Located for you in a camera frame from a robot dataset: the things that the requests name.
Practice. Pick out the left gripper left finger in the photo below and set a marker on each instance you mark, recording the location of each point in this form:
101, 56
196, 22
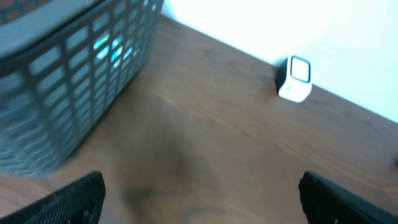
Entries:
78, 202

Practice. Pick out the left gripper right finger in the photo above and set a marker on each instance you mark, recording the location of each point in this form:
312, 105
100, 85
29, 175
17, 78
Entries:
325, 202

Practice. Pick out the white barcode scanner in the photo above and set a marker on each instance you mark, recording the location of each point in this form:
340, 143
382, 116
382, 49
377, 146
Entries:
293, 80

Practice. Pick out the grey plastic mesh basket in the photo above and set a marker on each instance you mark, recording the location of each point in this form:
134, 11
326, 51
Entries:
63, 63

